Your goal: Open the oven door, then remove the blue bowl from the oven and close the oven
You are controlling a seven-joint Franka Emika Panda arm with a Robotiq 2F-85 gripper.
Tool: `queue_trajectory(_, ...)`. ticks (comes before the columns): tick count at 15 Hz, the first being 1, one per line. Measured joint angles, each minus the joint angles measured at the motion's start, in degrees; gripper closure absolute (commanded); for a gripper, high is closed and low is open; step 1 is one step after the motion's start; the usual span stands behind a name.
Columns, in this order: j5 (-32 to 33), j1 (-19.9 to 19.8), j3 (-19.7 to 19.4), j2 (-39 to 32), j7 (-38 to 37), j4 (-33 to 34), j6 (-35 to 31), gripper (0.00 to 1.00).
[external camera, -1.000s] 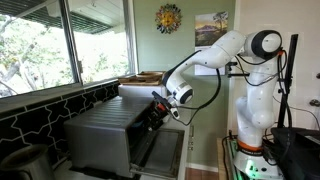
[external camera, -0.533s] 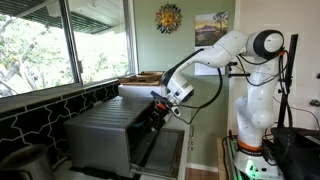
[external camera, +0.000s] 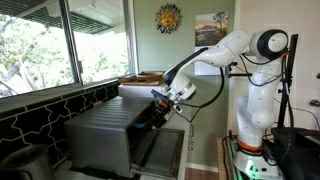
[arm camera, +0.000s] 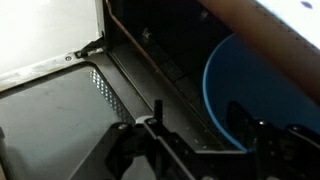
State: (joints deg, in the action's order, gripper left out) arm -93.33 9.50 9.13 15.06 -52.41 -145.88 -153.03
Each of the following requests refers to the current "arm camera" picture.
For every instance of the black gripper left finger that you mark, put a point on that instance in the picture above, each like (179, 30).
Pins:
(146, 153)

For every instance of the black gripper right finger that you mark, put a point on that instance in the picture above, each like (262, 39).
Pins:
(283, 156)

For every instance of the blue bowl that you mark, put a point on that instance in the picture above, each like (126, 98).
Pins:
(266, 83)

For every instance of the glass toaster oven door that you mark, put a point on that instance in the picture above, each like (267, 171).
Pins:
(50, 116)

